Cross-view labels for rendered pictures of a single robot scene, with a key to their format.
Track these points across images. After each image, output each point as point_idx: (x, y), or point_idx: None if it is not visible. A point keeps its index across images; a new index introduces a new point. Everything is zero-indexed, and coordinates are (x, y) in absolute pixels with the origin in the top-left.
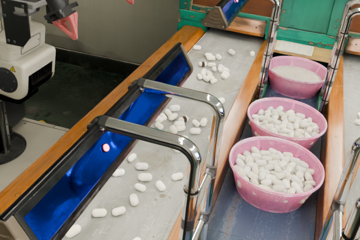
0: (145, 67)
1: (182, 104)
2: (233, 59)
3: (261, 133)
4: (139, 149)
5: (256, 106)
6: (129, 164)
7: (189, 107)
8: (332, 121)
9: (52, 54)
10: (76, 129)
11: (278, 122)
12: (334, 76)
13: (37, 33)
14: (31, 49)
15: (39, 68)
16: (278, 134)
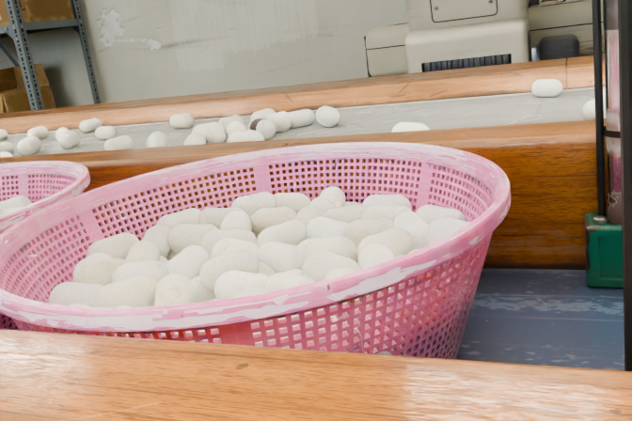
0: (553, 61)
1: (372, 125)
2: None
3: (164, 212)
4: (143, 136)
5: (399, 172)
6: (95, 140)
7: (359, 131)
8: (168, 362)
9: (506, 38)
10: (205, 94)
11: (261, 231)
12: None
13: None
14: (469, 18)
15: (458, 57)
16: (71, 197)
